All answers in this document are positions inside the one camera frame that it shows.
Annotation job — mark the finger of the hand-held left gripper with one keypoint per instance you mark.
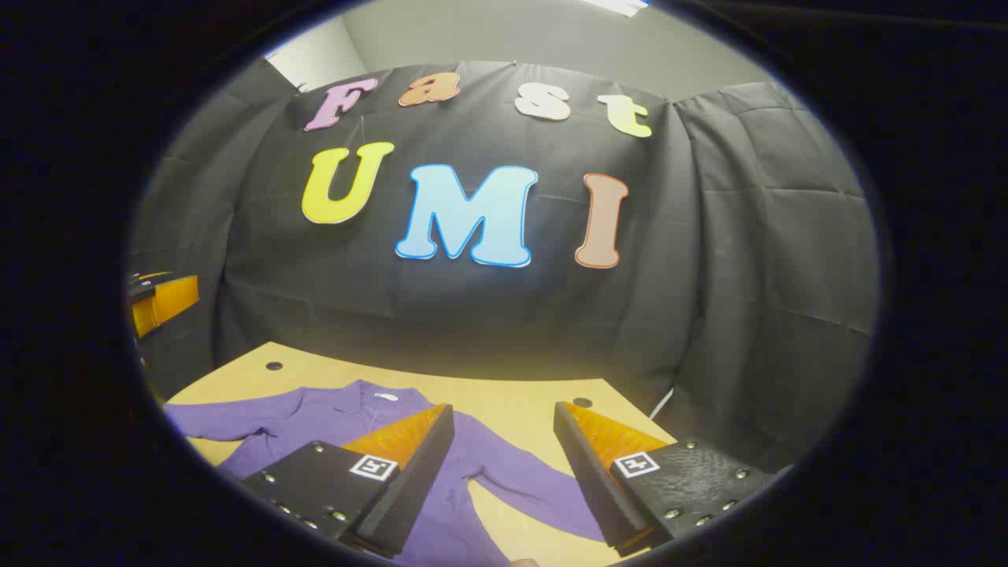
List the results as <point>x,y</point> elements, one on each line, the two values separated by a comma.
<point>173,303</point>

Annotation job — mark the black backdrop cloth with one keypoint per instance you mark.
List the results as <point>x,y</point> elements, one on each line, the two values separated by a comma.
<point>472,315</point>

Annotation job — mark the white ceiling light panel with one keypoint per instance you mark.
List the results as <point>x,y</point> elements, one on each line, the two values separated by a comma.
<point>622,6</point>

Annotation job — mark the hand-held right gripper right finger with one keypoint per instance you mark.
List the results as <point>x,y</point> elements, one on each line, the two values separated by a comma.
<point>587,480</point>

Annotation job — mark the purple button shirt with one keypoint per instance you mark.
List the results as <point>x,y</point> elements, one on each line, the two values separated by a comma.
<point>315,417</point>

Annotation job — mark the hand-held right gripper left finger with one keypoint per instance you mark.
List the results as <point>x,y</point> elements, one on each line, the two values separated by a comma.
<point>421,480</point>

